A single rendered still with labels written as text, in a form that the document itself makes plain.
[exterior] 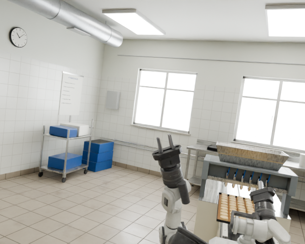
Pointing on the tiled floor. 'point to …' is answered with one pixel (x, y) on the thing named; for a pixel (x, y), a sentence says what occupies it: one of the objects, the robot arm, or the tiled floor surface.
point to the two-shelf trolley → (65, 154)
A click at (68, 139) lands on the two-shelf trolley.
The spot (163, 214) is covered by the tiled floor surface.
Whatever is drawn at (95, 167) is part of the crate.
